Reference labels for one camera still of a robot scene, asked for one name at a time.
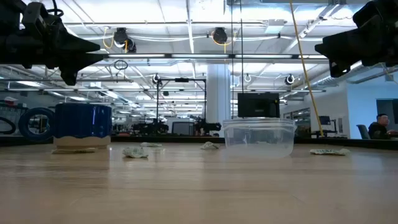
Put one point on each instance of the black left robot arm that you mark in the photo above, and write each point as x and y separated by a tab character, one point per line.
9	12

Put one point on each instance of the grey background monitor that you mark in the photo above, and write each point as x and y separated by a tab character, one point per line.
183	128

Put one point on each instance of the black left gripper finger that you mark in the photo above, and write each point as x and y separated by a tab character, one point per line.
74	62
77	45

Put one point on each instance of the black background robot arm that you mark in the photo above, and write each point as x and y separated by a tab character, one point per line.
152	127
206	126

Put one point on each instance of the grey office chair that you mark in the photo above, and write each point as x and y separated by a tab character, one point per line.
362	131

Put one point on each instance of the black table edge rail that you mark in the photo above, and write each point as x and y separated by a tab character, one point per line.
367	143

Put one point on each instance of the person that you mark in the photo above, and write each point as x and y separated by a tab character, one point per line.
377	129

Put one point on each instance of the blue ceramic mug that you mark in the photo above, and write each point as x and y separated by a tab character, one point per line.
81	124

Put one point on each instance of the small background desk monitor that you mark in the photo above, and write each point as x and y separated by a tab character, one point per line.
325	120

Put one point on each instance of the red white box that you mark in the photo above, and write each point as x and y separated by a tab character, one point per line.
11	101

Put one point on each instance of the white building pillar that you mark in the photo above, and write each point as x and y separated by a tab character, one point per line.
217	99

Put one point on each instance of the clear plastic container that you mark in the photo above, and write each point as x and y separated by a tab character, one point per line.
258	137

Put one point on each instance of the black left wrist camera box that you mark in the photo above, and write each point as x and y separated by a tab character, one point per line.
34	15

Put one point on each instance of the black box monitor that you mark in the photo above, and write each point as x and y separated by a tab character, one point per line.
258	104

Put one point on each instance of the black metal frame rig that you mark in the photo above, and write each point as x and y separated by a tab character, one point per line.
157	99

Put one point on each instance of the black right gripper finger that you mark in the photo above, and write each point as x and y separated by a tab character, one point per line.
339	43
345	62

